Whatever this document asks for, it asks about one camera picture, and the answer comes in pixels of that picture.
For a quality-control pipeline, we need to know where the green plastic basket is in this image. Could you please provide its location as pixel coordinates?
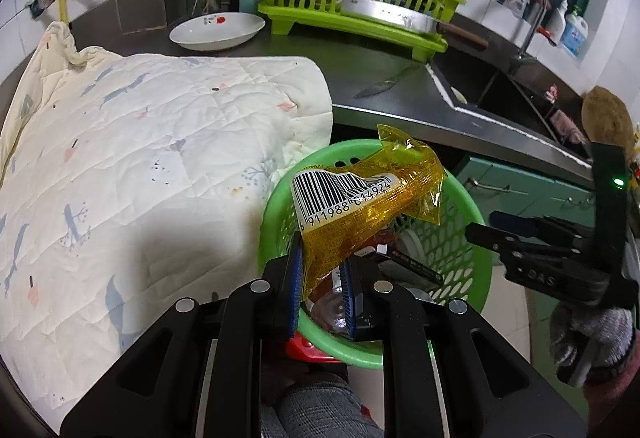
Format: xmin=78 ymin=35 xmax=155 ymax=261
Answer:
xmin=257 ymin=139 xmax=493 ymax=369

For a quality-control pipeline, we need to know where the pink rag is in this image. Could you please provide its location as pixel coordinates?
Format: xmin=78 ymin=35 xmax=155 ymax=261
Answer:
xmin=547 ymin=111 xmax=586 ymax=144

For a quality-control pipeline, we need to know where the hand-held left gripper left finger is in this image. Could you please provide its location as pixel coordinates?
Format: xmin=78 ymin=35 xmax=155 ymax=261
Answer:
xmin=60 ymin=238 xmax=307 ymax=438

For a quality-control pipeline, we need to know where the white pump bottle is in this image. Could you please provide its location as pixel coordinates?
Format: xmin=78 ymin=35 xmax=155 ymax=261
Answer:
xmin=546 ymin=0 xmax=571 ymax=44

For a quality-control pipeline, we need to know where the white bowl with red print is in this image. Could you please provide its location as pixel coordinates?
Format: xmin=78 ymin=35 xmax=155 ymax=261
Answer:
xmin=169 ymin=12 xmax=266 ymax=52

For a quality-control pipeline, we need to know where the blue white detergent bottle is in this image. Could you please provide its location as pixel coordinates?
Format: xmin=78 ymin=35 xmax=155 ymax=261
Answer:
xmin=560 ymin=6 xmax=589 ymax=58

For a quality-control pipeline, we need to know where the brown round scrubber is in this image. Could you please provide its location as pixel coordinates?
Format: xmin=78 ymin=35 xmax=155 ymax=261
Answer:
xmin=581 ymin=87 xmax=636 ymax=159

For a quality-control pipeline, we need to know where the thin dark knife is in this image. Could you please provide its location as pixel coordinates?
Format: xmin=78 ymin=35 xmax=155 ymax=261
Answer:
xmin=354 ymin=64 xmax=426 ymax=99

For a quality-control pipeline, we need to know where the steel cleaver wooden handle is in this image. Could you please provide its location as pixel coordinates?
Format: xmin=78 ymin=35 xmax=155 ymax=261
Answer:
xmin=339 ymin=0 xmax=488 ymax=50

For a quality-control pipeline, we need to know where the clear plastic cup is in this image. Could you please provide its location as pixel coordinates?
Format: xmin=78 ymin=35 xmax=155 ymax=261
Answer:
xmin=307 ymin=285 xmax=351 ymax=332

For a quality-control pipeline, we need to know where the green dish rack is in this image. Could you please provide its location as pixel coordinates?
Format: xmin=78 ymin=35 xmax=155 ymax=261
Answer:
xmin=246 ymin=0 xmax=467 ymax=54

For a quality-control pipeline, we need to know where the red perforated plastic basket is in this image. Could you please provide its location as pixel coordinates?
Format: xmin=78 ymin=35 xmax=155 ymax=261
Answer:
xmin=286 ymin=335 xmax=346 ymax=367

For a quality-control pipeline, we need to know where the person's right forearm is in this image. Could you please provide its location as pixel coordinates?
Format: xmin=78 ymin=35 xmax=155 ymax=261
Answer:
xmin=582 ymin=358 xmax=640 ymax=438

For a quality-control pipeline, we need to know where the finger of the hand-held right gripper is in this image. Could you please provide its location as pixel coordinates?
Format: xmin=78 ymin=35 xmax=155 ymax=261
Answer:
xmin=489 ymin=211 xmax=594 ymax=245
xmin=465 ymin=223 xmax=552 ymax=265

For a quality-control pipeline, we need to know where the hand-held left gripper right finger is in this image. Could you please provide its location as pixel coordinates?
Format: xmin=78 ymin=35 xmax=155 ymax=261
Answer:
xmin=341 ymin=254 xmax=586 ymax=438

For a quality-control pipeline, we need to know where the person's plaid trouser leg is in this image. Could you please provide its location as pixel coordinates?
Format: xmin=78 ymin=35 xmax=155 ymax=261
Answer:
xmin=260 ymin=380 xmax=386 ymax=438

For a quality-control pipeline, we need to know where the green cabinet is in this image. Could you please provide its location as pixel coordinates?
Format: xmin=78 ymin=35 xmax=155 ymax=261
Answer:
xmin=452 ymin=154 xmax=601 ymax=231

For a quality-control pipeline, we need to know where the steel sink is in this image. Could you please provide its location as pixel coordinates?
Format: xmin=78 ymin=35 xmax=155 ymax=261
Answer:
xmin=432 ymin=47 xmax=593 ymax=164

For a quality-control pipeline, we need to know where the cream quilted printed blanket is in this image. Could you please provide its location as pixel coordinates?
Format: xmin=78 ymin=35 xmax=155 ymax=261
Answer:
xmin=0 ymin=21 xmax=334 ymax=411

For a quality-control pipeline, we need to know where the yellow plastic wrapper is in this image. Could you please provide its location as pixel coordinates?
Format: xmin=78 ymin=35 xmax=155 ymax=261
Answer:
xmin=291 ymin=123 xmax=447 ymax=304

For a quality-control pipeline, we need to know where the person's right hand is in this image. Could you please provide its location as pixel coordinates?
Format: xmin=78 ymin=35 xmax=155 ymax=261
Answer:
xmin=549 ymin=301 xmax=640 ymax=389

